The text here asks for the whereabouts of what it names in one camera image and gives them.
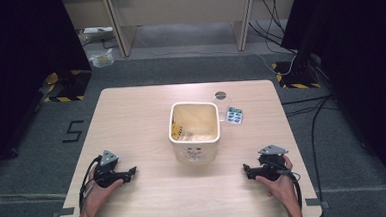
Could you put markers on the grey tape piece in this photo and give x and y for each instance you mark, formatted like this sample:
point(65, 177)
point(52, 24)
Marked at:
point(63, 212)
point(314, 202)

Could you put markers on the clear plastic bag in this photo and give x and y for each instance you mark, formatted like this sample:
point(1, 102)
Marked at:
point(101, 59)

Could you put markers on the person's left hand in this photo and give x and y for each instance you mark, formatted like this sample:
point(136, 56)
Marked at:
point(97, 198)

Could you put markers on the black curtain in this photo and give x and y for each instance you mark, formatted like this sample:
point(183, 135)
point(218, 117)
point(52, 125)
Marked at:
point(18, 64)
point(362, 63)

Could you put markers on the stand base with hazard tape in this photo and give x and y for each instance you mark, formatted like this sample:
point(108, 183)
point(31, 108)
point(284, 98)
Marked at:
point(296, 78)
point(67, 86)

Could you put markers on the white power strip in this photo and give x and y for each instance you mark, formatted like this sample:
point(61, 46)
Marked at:
point(97, 30)

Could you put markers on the person's right hand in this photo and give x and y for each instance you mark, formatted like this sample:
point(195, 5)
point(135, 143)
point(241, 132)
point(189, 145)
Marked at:
point(283, 190)

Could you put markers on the clear bottle with grey cap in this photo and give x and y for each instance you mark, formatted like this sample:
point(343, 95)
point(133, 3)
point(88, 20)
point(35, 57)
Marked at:
point(223, 103)

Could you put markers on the yellow wrappers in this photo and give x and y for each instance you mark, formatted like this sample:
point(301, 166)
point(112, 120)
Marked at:
point(177, 131)

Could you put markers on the cream square plastic bin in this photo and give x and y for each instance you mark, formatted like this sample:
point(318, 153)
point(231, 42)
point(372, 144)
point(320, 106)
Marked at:
point(195, 148)

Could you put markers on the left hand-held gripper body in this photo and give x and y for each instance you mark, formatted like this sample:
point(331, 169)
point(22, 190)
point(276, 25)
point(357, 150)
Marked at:
point(107, 173)

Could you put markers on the pill blister pack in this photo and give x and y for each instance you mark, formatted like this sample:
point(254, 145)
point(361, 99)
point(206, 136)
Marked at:
point(234, 115)

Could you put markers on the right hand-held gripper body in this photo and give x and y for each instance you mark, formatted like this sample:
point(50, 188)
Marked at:
point(271, 166)

